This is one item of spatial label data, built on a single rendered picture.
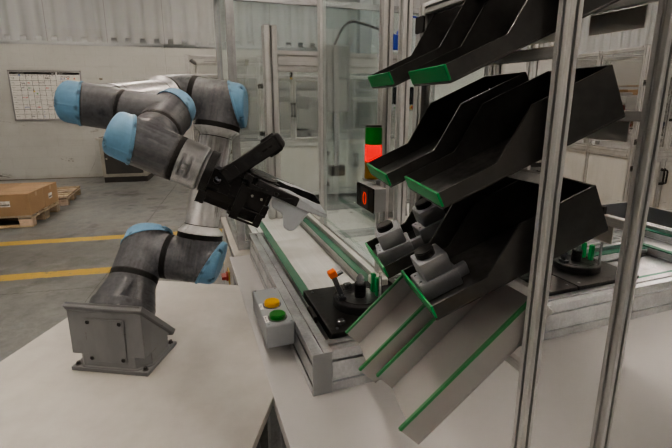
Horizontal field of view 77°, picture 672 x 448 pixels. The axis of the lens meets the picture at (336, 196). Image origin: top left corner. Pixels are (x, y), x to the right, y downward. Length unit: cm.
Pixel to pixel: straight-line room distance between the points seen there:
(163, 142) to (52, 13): 907
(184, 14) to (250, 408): 862
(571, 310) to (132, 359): 112
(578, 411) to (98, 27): 921
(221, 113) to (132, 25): 824
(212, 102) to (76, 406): 74
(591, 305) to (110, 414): 122
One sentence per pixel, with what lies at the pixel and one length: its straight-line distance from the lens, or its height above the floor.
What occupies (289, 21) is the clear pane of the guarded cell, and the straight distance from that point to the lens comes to 237.
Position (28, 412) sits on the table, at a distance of 117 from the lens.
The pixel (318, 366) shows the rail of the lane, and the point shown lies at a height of 93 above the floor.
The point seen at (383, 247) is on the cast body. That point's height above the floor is 123.
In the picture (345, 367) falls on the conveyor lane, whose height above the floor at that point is 91.
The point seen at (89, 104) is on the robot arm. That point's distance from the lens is 84.
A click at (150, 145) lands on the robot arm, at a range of 71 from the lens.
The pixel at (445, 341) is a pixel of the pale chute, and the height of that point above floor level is 108.
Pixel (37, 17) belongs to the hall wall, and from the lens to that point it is 982.
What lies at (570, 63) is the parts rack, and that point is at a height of 153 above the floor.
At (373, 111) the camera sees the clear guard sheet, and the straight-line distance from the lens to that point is 132.
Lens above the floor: 149
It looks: 13 degrees down
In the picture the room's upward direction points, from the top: straight up
